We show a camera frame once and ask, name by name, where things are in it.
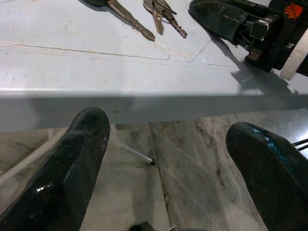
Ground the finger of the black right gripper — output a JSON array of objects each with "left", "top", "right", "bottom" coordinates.
[{"left": 188, "top": 0, "right": 249, "bottom": 46}]

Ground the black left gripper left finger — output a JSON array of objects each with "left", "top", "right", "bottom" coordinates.
[{"left": 0, "top": 106, "right": 111, "bottom": 231}]

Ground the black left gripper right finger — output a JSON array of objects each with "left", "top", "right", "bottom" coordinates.
[{"left": 226, "top": 121, "right": 308, "bottom": 231}]

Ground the silver key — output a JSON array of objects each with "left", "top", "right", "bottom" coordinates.
[
  {"left": 143, "top": 0, "right": 165, "bottom": 36},
  {"left": 162, "top": 0, "right": 178, "bottom": 15},
  {"left": 155, "top": 0, "right": 189, "bottom": 39}
]

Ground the white table leg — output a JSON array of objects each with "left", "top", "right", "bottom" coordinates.
[{"left": 115, "top": 138, "right": 157, "bottom": 167}]

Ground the key with black head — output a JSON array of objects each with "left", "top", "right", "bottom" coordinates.
[{"left": 83, "top": 0, "right": 156, "bottom": 42}]

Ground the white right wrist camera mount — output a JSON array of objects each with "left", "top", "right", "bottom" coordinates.
[{"left": 280, "top": 30, "right": 308, "bottom": 80}]

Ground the thin black cable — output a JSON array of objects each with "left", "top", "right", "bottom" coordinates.
[{"left": 292, "top": 138, "right": 308, "bottom": 152}]

